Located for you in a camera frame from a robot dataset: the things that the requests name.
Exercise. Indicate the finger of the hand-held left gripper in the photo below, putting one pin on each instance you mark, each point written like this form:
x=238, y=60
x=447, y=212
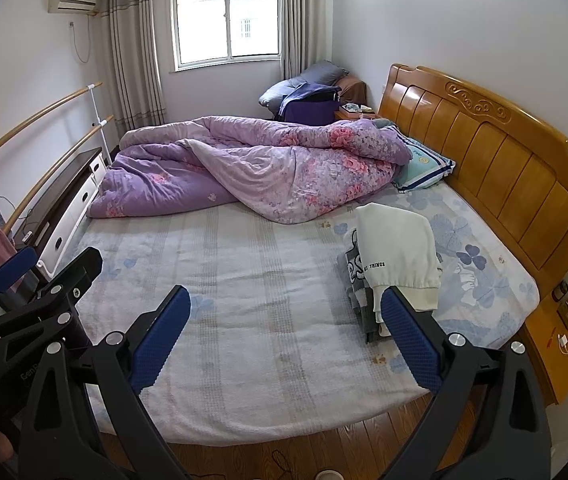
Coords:
x=76, y=275
x=13, y=270

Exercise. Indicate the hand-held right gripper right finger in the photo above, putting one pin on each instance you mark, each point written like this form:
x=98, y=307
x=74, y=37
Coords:
x=411, y=337

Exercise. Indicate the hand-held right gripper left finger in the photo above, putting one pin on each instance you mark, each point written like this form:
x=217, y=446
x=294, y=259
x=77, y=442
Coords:
x=161, y=340

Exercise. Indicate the white button-up jacket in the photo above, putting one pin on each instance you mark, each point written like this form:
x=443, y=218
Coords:
x=399, y=250

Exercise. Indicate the person's left hand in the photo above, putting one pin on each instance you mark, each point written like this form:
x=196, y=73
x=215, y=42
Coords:
x=2, y=445

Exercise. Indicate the dark topped white cabinet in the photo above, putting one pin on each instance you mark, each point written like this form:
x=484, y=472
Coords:
x=68, y=195

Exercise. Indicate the grey checkered garment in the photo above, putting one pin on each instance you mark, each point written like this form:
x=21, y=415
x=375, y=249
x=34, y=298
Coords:
x=356, y=270

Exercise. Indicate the wooden bed with mattress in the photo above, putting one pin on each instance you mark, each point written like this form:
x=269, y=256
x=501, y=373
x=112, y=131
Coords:
x=244, y=310

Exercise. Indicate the wooden bedside table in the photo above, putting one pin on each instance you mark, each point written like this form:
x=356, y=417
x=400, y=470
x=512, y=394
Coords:
x=549, y=360

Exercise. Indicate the small dark jar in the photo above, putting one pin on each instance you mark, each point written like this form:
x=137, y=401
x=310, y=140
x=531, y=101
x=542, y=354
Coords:
x=560, y=292

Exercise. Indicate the white barre stand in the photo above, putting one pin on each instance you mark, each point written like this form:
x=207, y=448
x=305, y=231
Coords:
x=97, y=120

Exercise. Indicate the blue striped pillow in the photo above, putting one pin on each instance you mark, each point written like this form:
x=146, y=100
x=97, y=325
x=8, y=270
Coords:
x=424, y=165

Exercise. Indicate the purple floral quilt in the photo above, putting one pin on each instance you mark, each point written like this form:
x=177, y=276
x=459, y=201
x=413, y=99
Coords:
x=244, y=170

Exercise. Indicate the wooden bed headboard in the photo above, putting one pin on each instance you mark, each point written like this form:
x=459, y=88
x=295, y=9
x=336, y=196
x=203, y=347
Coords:
x=489, y=150

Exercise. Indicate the small wooden nightstand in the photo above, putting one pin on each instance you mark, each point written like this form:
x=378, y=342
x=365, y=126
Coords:
x=354, y=116

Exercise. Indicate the grey striped curtain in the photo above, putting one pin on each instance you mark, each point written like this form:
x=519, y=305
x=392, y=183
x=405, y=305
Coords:
x=131, y=50
x=304, y=15

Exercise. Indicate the dark purple suitcase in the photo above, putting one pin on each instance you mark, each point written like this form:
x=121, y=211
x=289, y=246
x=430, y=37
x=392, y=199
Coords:
x=314, y=114

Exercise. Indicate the brown chair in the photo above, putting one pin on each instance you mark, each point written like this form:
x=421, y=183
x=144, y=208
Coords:
x=354, y=91

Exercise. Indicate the purple cloth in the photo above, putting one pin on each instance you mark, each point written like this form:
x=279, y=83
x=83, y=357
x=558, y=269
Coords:
x=304, y=95

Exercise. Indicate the white air conditioner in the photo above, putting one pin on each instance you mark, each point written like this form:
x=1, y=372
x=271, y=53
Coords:
x=71, y=0

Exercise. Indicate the pile of bedding on chair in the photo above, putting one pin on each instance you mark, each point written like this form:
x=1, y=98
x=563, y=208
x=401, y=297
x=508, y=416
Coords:
x=309, y=77

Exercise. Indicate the white framed window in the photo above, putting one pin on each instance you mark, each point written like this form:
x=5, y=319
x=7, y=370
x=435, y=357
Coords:
x=223, y=20

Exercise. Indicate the wooden barre rail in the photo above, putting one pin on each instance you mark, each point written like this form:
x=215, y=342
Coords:
x=38, y=114
x=58, y=165

